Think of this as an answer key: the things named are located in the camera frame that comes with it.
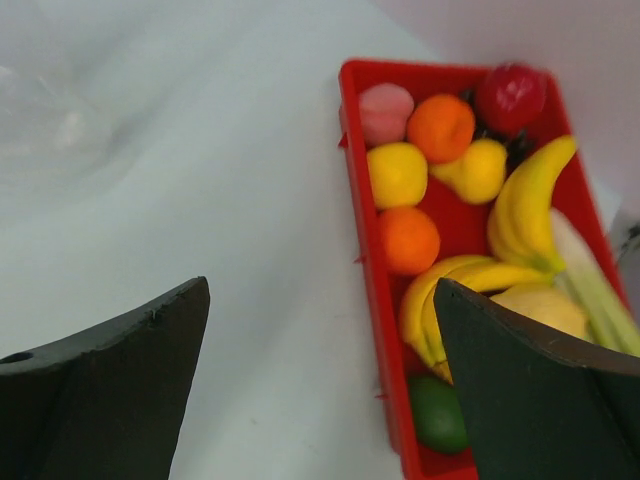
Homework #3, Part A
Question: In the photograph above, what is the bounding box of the red plastic tray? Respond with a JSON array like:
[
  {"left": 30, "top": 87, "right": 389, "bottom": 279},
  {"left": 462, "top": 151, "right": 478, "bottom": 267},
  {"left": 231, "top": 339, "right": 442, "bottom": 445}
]
[{"left": 339, "top": 58, "right": 629, "bottom": 479}]

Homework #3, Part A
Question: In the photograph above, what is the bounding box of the yellow lemon fruit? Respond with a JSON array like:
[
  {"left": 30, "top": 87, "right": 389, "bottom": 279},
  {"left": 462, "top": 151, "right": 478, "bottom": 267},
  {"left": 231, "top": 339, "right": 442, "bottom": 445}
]
[{"left": 366, "top": 142, "right": 428, "bottom": 210}]

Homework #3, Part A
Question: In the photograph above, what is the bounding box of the upper banana bunch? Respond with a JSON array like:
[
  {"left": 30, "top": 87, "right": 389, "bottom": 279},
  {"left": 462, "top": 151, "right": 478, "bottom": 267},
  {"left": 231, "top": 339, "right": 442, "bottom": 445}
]
[{"left": 487, "top": 135, "right": 577, "bottom": 273}]

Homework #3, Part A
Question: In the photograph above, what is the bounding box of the orange fruit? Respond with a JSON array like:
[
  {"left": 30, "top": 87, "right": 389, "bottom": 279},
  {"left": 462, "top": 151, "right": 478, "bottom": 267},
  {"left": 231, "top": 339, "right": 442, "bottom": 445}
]
[
  {"left": 407, "top": 94, "right": 476, "bottom": 164},
  {"left": 378, "top": 206, "right": 441, "bottom": 276}
]

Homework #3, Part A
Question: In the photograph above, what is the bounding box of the pale yellow pear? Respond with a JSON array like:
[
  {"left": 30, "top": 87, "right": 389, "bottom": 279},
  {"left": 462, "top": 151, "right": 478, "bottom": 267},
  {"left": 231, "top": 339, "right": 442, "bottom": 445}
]
[{"left": 490, "top": 283, "right": 588, "bottom": 339}]

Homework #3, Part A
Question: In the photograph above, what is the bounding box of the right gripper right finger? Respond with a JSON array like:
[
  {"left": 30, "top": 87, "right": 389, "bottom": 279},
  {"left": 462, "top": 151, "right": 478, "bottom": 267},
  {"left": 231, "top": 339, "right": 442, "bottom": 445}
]
[{"left": 434, "top": 279, "right": 639, "bottom": 479}]

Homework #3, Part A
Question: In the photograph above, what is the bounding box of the yellow pear in tray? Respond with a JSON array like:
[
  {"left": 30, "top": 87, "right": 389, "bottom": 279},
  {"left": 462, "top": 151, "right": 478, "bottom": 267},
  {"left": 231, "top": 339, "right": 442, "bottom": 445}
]
[{"left": 429, "top": 138, "right": 508, "bottom": 205}]

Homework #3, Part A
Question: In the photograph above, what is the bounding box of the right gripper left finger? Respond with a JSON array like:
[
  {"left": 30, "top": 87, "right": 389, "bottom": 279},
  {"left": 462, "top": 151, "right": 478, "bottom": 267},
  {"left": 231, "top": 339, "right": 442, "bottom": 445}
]
[{"left": 1, "top": 277, "right": 210, "bottom": 479}]

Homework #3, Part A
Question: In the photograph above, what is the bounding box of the banana bunch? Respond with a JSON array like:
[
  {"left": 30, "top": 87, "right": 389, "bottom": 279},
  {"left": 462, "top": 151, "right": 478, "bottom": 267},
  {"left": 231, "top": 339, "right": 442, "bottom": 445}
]
[
  {"left": 487, "top": 135, "right": 577, "bottom": 273},
  {"left": 399, "top": 255, "right": 552, "bottom": 384}
]

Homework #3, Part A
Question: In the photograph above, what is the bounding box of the pink peach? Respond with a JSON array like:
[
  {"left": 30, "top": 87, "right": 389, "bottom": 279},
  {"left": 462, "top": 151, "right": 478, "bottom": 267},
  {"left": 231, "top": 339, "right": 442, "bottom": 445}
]
[{"left": 358, "top": 83, "right": 415, "bottom": 147}]

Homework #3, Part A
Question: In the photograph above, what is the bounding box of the clear orange-zip plastic bag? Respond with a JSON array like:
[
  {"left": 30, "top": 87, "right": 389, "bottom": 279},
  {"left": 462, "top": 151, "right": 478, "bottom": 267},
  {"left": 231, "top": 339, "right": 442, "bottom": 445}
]
[{"left": 1, "top": 65, "right": 112, "bottom": 188}]

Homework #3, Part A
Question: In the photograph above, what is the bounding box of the lower banana bunch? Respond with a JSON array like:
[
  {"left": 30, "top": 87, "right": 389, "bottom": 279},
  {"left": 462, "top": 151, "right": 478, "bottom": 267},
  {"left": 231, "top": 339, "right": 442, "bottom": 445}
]
[{"left": 399, "top": 255, "right": 552, "bottom": 384}]

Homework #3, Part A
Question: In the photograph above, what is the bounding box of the green lime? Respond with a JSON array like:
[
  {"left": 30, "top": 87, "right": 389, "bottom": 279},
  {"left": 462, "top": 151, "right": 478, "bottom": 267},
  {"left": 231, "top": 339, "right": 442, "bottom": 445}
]
[{"left": 408, "top": 376, "right": 469, "bottom": 455}]

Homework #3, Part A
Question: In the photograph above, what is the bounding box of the red apple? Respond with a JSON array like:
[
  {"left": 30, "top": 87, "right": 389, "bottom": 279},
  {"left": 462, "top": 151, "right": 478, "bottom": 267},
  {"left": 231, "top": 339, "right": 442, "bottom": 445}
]
[{"left": 474, "top": 62, "right": 547, "bottom": 134}]

